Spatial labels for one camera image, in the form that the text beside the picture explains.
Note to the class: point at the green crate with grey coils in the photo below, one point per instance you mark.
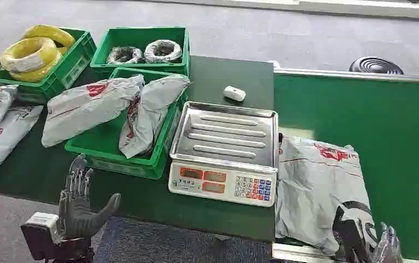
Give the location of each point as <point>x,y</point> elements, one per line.
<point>136,36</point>

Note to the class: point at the large grey parcel bag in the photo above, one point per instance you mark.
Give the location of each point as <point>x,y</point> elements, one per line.
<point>315,188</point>

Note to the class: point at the green conveyor belt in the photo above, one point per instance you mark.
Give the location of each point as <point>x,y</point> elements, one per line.
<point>394,127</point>

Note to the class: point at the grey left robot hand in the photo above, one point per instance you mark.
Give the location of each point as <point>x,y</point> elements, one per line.
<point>75,214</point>

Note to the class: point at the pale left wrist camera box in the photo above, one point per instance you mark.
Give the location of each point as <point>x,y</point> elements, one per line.
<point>40,232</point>

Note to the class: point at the electronic weighing scale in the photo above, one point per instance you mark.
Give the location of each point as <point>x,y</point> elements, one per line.
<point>227,145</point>

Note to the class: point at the green crate with yellow coils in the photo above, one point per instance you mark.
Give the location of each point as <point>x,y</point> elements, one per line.
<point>69,69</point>

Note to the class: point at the green crate with parcels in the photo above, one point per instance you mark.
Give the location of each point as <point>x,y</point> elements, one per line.
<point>104,141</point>

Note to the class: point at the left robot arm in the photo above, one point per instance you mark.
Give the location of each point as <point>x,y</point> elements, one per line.
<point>73,251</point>

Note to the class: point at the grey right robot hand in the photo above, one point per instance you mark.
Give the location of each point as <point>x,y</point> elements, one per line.
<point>387,250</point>

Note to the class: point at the small white device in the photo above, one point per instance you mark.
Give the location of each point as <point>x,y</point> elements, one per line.
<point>234,93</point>

